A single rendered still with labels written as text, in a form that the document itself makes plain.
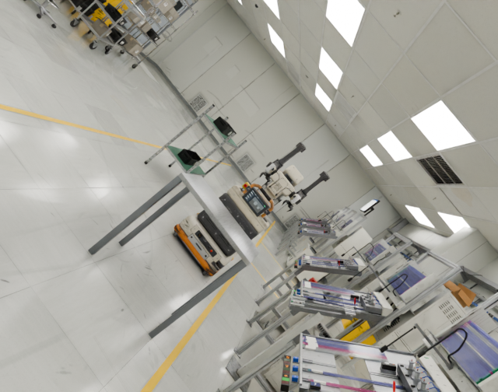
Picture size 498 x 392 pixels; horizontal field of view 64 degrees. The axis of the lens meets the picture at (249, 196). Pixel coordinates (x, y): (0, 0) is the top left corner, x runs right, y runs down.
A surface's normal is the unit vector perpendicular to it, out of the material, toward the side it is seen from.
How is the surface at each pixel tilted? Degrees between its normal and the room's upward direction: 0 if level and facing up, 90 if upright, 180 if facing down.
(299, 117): 90
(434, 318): 90
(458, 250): 90
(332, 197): 90
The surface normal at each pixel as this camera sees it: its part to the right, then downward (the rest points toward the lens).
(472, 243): -0.14, 0.03
